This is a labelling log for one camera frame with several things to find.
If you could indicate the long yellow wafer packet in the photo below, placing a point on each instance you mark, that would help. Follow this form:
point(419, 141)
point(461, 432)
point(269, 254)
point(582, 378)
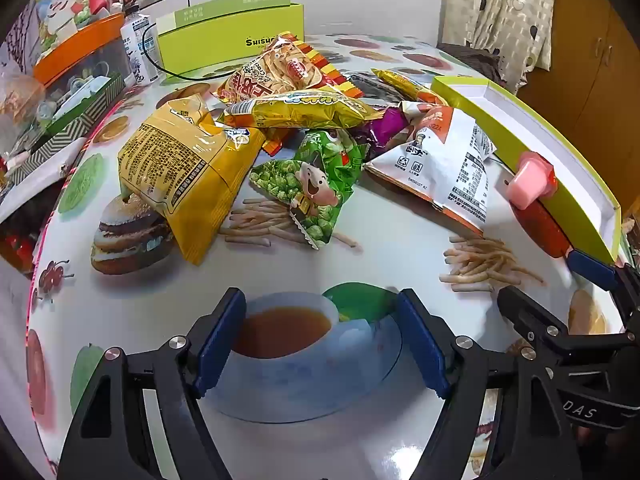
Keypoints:
point(400, 82)
point(300, 107)

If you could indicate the dark brown cloth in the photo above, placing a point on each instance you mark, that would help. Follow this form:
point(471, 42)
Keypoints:
point(475, 60)

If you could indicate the large yellow chip bag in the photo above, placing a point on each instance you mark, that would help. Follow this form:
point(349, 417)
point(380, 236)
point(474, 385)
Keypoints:
point(175, 170)

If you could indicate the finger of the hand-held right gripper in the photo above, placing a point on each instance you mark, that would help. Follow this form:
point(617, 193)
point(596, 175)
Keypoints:
point(592, 267)
point(530, 315)

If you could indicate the white paper sheet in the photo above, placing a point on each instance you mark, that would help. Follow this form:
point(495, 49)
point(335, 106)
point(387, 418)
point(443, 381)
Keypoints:
point(35, 185)

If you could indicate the pink jelly cup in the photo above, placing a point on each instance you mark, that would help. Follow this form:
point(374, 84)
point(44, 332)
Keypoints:
point(527, 182)

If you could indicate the lime green cardboard box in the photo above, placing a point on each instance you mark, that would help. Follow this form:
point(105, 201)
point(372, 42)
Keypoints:
point(210, 45)

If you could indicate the purple snack packet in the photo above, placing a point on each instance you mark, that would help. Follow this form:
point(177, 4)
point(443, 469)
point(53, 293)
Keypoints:
point(385, 130)

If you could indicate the orange box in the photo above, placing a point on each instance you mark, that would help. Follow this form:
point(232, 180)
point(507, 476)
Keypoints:
point(75, 40)

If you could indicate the white and orange snack bag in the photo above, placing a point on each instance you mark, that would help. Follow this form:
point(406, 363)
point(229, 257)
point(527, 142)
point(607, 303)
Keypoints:
point(440, 160)

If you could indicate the silver clear packet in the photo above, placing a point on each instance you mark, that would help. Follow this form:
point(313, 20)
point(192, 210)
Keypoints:
point(370, 85)

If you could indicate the wooden cabinet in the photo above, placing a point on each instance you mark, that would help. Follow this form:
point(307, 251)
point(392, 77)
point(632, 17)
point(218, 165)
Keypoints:
point(590, 60)

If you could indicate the clear plastic bag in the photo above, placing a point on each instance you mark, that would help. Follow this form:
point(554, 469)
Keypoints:
point(20, 97)

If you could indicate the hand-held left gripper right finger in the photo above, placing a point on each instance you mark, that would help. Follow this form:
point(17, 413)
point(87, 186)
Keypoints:
point(422, 340)

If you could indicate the lime green box lid tray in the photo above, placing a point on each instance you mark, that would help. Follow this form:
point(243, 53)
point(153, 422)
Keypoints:
point(500, 105)

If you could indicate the white plastic bottle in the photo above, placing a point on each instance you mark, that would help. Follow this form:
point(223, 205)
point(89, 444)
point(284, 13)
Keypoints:
point(137, 45)

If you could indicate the colourful picture box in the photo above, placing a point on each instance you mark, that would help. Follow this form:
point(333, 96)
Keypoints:
point(55, 10)

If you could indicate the red yellow striped cracker packet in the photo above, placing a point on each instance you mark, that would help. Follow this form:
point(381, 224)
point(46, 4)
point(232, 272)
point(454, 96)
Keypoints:
point(270, 70)

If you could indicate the cream patterned curtain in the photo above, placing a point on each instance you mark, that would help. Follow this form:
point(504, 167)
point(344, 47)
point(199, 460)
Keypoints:
point(500, 10)

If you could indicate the green pea snack bag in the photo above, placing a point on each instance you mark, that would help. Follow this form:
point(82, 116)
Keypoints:
point(310, 190)

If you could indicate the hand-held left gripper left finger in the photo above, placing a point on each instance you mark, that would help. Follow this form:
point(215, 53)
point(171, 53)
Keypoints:
point(220, 340)

